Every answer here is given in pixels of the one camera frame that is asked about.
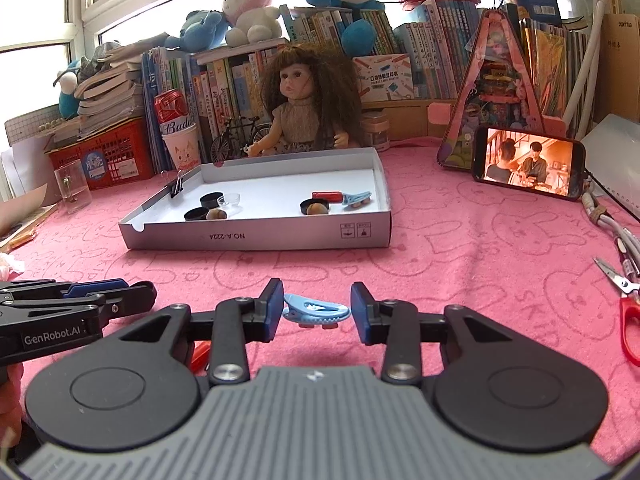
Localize small brown lidded jar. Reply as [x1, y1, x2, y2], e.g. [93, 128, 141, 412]
[361, 110, 390, 152]

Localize clear glass cup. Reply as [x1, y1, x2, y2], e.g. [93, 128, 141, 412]
[54, 159, 92, 214]

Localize miniature black bicycle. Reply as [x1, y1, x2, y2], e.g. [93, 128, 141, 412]
[210, 116, 271, 165]

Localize black binder clip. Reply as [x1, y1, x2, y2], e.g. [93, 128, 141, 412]
[160, 170, 183, 198]

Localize red handled scissors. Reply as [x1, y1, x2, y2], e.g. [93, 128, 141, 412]
[593, 257, 639, 366]

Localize white cardboard box tray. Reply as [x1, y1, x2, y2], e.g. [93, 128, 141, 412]
[119, 148, 392, 252]

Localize red crayon piece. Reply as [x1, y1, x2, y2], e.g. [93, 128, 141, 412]
[311, 191, 344, 204]

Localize white cable bundle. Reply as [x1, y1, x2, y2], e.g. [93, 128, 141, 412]
[579, 179, 640, 286]

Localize black round cap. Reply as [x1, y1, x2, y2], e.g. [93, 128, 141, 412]
[183, 207, 209, 221]
[200, 192, 224, 209]
[299, 198, 330, 216]

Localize person's left hand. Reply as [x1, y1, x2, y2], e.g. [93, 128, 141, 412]
[0, 363, 24, 448]

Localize light blue hair clip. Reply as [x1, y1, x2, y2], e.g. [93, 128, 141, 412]
[282, 294, 350, 330]
[342, 192, 372, 208]

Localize stack of books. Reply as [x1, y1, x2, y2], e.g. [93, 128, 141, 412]
[62, 32, 168, 138]

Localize pink white bunny plush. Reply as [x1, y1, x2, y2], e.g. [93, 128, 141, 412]
[222, 0, 282, 48]

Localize blue plush toy lying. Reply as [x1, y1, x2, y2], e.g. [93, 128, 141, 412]
[164, 11, 229, 53]

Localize row of upright books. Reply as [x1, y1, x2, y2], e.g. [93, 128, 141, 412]
[140, 0, 597, 174]

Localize pink bunny tablecloth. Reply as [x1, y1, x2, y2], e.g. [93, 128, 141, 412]
[15, 140, 639, 462]

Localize blue penguin plush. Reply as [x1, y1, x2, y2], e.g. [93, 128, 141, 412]
[53, 60, 81, 120]

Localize white punch tool box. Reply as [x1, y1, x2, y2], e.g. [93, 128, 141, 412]
[352, 53, 416, 103]

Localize brown hazelnut under clip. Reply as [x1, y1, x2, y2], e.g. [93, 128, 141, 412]
[306, 202, 329, 216]

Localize pink triangular dollhouse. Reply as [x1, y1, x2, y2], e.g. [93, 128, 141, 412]
[437, 9, 566, 170]

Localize smartphone playing video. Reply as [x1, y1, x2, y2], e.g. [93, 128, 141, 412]
[471, 128, 586, 200]

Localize red beer can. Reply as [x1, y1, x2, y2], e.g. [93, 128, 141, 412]
[154, 89, 191, 136]

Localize brown haired doll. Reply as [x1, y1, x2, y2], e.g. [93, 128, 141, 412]
[247, 44, 366, 157]

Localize white paper cup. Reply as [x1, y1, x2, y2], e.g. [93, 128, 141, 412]
[163, 125, 201, 171]

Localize red plastic basket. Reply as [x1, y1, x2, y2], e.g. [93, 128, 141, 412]
[44, 117, 155, 191]

